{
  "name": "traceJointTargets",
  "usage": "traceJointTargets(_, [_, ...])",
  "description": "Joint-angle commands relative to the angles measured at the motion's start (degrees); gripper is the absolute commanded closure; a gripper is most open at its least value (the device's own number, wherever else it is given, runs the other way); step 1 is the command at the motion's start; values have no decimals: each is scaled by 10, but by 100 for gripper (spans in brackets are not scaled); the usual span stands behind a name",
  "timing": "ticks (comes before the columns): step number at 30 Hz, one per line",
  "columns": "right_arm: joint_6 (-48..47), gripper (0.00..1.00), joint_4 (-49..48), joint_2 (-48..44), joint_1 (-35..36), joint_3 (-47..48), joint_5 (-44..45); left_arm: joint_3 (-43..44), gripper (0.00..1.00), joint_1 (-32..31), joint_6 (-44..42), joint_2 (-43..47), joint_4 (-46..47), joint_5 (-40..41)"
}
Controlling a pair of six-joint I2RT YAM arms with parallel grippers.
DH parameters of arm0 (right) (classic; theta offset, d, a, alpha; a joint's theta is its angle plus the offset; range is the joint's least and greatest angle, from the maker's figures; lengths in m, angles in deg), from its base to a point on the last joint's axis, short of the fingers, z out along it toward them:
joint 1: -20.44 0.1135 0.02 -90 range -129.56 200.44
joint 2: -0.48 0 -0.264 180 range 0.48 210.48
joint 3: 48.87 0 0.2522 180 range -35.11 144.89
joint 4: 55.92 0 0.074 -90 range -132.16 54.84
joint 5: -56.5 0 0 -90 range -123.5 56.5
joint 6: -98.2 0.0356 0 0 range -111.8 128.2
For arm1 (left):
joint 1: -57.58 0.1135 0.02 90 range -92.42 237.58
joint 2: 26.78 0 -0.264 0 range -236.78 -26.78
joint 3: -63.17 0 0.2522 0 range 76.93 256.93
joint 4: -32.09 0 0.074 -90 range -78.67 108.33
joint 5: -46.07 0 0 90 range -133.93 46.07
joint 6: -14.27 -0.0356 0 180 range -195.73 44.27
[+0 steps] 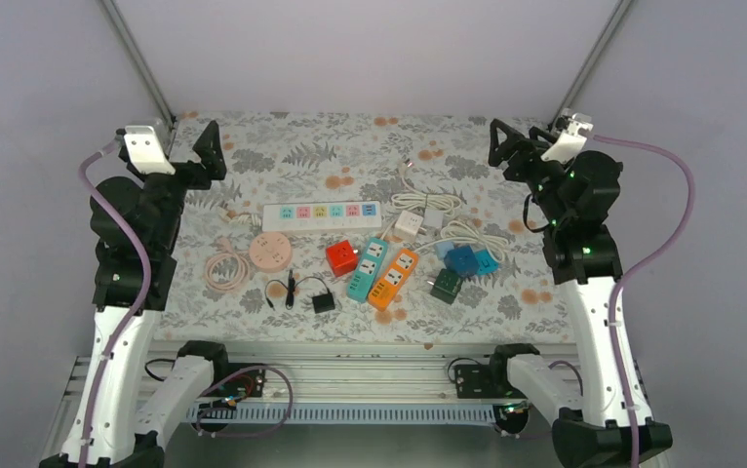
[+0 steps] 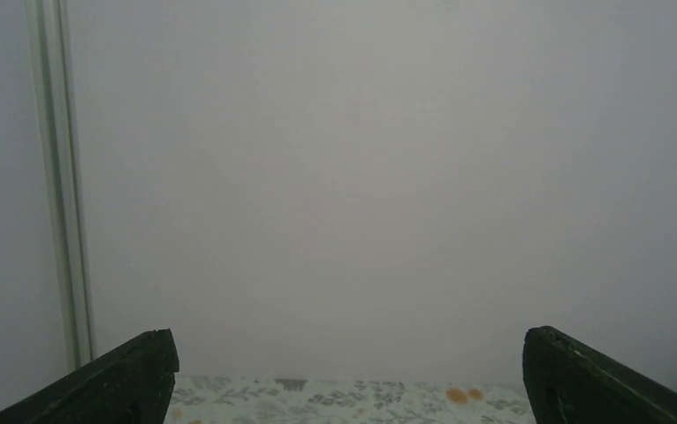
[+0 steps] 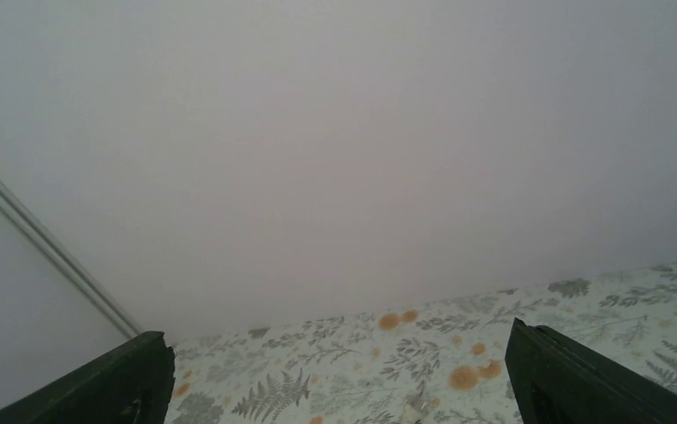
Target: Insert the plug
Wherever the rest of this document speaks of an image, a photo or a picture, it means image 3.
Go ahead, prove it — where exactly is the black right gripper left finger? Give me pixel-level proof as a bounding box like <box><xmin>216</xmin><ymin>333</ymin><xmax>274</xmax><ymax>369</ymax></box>
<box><xmin>0</xmin><ymin>331</ymin><xmax>175</xmax><ymax>423</ymax></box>

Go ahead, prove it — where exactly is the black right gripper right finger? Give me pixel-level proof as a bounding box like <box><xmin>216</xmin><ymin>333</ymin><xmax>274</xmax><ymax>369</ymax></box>
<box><xmin>505</xmin><ymin>318</ymin><xmax>677</xmax><ymax>424</ymax></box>

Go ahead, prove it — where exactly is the floral patterned table mat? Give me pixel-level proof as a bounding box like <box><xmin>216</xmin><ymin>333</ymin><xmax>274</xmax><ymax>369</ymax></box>
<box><xmin>166</xmin><ymin>263</ymin><xmax>677</xmax><ymax>423</ymax></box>

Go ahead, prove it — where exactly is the aluminium corner frame post left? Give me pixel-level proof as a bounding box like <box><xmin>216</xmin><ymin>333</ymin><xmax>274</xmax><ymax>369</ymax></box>
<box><xmin>0</xmin><ymin>180</ymin><xmax>142</xmax><ymax>338</ymax></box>

